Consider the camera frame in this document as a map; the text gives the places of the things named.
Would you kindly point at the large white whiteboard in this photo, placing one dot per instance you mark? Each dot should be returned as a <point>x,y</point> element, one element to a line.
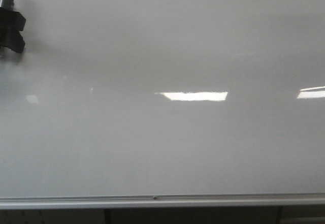
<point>164,97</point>

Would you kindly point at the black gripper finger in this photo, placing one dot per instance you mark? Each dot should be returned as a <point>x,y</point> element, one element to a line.
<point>12,39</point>
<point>12,20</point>

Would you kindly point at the aluminium whiteboard bottom rail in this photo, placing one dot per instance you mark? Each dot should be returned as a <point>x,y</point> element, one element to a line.
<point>161,201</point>

